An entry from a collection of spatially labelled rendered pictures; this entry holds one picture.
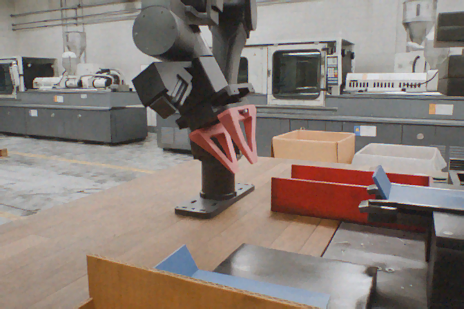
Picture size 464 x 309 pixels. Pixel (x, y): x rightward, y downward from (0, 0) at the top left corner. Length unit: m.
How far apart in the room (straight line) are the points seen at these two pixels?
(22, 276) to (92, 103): 7.00
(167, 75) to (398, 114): 4.58
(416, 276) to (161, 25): 0.41
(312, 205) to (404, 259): 0.18
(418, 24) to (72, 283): 5.32
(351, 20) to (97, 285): 6.91
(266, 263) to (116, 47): 9.48
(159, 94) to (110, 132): 6.76
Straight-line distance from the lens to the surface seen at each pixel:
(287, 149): 2.80
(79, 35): 8.78
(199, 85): 0.50
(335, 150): 2.72
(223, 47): 0.74
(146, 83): 0.46
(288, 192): 0.65
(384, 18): 6.98
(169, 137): 6.32
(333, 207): 0.64
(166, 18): 0.47
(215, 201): 0.69
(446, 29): 0.42
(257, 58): 5.48
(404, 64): 5.54
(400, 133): 4.97
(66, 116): 8.04
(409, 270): 0.51
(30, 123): 8.99
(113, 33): 9.91
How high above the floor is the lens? 1.12
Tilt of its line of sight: 9 degrees down
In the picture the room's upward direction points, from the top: straight up
